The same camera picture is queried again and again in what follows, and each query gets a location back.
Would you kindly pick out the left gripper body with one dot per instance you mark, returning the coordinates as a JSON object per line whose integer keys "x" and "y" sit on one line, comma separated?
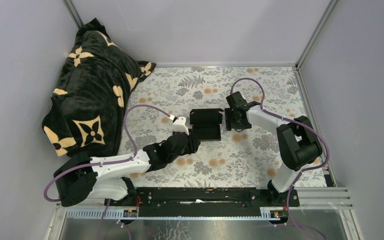
{"x": 189, "y": 149}

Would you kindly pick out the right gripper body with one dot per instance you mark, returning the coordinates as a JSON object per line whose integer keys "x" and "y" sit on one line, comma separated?
{"x": 231, "y": 122}

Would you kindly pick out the black paper box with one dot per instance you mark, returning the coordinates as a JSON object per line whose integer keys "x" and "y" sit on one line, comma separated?
{"x": 206, "y": 124}

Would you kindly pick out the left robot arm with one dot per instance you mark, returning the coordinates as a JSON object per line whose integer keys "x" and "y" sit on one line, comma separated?
{"x": 85, "y": 178}

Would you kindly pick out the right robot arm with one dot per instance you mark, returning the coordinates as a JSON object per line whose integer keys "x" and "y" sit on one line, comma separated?
{"x": 298, "y": 144}

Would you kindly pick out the floral tablecloth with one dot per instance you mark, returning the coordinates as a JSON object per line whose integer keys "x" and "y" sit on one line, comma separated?
{"x": 249, "y": 158}

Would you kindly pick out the black floral blanket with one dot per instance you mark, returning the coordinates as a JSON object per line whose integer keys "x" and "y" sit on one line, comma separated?
{"x": 91, "y": 95}

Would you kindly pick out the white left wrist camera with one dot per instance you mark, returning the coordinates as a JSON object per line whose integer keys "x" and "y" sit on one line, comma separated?
{"x": 178, "y": 121}

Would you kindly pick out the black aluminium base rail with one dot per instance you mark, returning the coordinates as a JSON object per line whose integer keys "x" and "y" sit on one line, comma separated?
{"x": 188, "y": 203}

